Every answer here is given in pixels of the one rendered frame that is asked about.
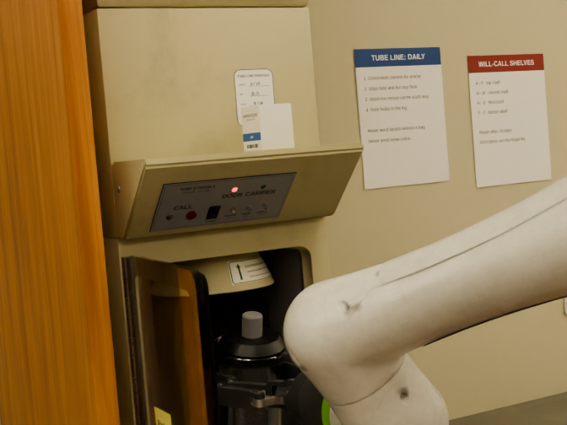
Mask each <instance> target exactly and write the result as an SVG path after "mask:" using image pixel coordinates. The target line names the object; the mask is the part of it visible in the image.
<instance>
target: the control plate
mask: <svg viewBox="0 0 567 425"><path fill-rule="evenodd" d="M296 173H297V172H292V173H282V174H273V175H255V176H246V177H235V178H226V179H217V180H199V181H189V182H180V183H170V184H163V187H162V190H161V193H160V196H159V201H158V204H157V207H156V210H155V213H154V218H153V222H152V224H151V227H150V230H149V232H154V231H162V230H170V229H183V228H191V227H199V226H207V225H215V224H221V223H236V222H244V221H251V220H259V219H266V218H278V217H279V214H280V213H281V210H282V208H283V205H284V202H285V200H286V197H287V195H288V194H289V190H290V187H291V186H292V183H293V181H294V178H295V175H296ZM262 184H266V185H267V187H266V188H265V189H264V190H260V188H259V187H260V185H262ZM235 186H237V187H238V188H239V189H238V191H237V192H231V189H232V188H233V187H235ZM265 203H266V204H267V209H263V208H262V205H263V204H265ZM249 205H251V206H252V208H251V210H250V211H247V210H246V207H247V206H249ZM213 206H221V208H220V209H219V214H218V216H217V218H214V219H206V217H207V215H208V210H209V208H210V207H213ZM232 207H236V209H235V212H230V209H231V208H232ZM190 211H195V212H196V214H197V216H196V217H195V218H194V219H191V220H189V219H187V218H186V215H187V214H188V213H189V212H190ZM169 214H173V215H174V217H173V218H172V219H171V220H167V219H166V217H167V216H168V215H169Z"/></svg>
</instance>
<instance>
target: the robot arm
mask: <svg viewBox="0 0 567 425"><path fill-rule="evenodd" d="M566 297H567V175H565V176H564V177H562V178H560V179H559V180H556V181H555V182H554V183H552V184H550V185H549V186H546V187H545V188H543V189H542V190H540V191H538V192H536V193H534V194H532V195H531V196H529V197H527V198H525V199H523V200H522V201H520V202H518V203H516V204H514V205H512V206H510V207H508V208H506V209H505V210H503V211H501V212H498V213H496V214H495V215H493V216H491V217H489V218H486V219H484V220H483V221H481V222H478V223H475V224H474V225H472V226H470V227H468V228H466V229H463V230H461V231H459V232H457V233H454V234H452V235H450V236H447V237H445V238H444V239H440V240H438V241H435V242H434V243H432V244H429V245H426V246H424V247H421V248H419V249H417V250H413V251H411V252H408V253H407V254H404V255H402V256H398V257H396V258H393V259H390V260H389V261H385V262H384V263H382V264H378V265H375V266H371V267H368V268H365V269H363V270H360V271H356V272H352V273H349V274H346V275H343V276H340V277H335V278H331V279H327V280H325V281H321V282H317V283H314V284H312V285H310V286H309V287H308V288H306V289H304V290H303V291H302V292H301V293H299V294H298V295H297V296H296V298H295V299H294V300H293V302H292V303H291V305H290V306H289V308H288V311H287V313H286V315H285V319H284V323H283V338H284V343H285V346H286V349H287V351H288V354H289V356H290V357H291V359H292V360H293V362H294V363H289V362H285V363H284V380H282V379H273V380H270V381H268V382H267V383H260V382H245V381H237V378H236V377H234V376H232V375H227V374H221V373H220V372H216V380H217V391H218V400H219V405H223V406H232V407H237V408H241V409H246V410H251V411H254V412H256V413H259V414H263V413H265V412H266V410H267V406H270V407H271V408H282V409H285V410H287V411H290V412H291V413H292V415H293V416H294V418H295V419H296V420H297V421H298V422H299V423H301V424H302V425H449V415H448V411H447V407H446V404H445V401H444V399H443V397H442V395H441V394H440V392H439V391H438V390H437V389H436V388H435V387H434V385H433V384H432V383H431V382H430V381H429V380H428V378H427V377H426V376H425V375H424V374H423V373H422V371H421V370H420V369H419V367H418V366H417V365H416V364H415V362H414V361H413V360H412V359H411V358H410V357H409V355H408V352H410V351H412V350H414V349H416V348H418V347H421V346H424V347H425V346H428V345H429V344H431V343H434V342H437V341H439V340H441V339H444V338H446V337H448V336H451V335H454V334H456V333H458V332H461V331H465V330H467V329H469V328H472V327H474V326H476V325H481V324H483V323H485V322H488V321H491V320H495V319H498V318H500V317H503V316H506V315H510V314H513V313H515V312H518V311H521V310H524V309H529V308H531V307H534V306H538V305H540V304H546V303H548V302H552V301H554V300H558V299H563V298H566ZM277 385H279V387H278V388H277Z"/></svg>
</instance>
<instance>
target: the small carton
mask: <svg viewBox="0 0 567 425"><path fill-rule="evenodd" d="M240 111H241V121H242V131H243V142H244V152H247V151H258V150H268V149H280V148H294V132H293V122H292V111H291V103H286V104H270V105H253V106H247V107H242V108H240Z"/></svg>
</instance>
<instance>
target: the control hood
mask: <svg viewBox="0 0 567 425"><path fill-rule="evenodd" d="M363 150H364V144H363V145H361V143H345V144H334V145H323V146H312V147H301V148H280V149H268V150H258V151H247V152H236V153H215V154H204V155H192V156H181V157H170V158H159V159H140V160H131V161H122V162H115V163H114V164H113V165H112V166H111V168H112V178H113V188H114V197H115V207H116V225H117V234H118V237H120V238H121V239H135V238H142V237H150V236H157V235H165V234H179V233H186V232H194V231H201V230H209V229H222V228H230V227H238V226H245V225H253V224H260V223H274V222H282V221H289V220H296V219H304V218H318V217H325V216H332V215H333V214H334V213H335V211H336V209H337V207H338V203H339V202H340V200H341V198H342V196H343V193H344V191H345V189H346V187H347V184H348V182H349V180H350V178H351V176H352V173H353V172H354V169H355V167H356V164H357V163H358V161H359V158H360V155H361V154H362V152H363ZM292 172H297V173H296V175H295V178H294V181H293V183H292V186H291V187H290V190H289V194H288V195H287V197H286V200H285V202H284V205H283V208H282V210H281V213H280V214H279V217H278V218H266V219H259V220H251V221H244V222H236V223H221V224H215V225H207V226H199V227H191V228H183V229H170V230H162V231H154V232H149V230H150V227H151V224H152V222H153V218H154V213H155V210H156V207H157V204H158V201H159V196H160V193H161V190H162V187H163V184H170V183H180V182H189V181H199V180H217V179H226V178H235V177H246V176H255V175H273V174H282V173H292Z"/></svg>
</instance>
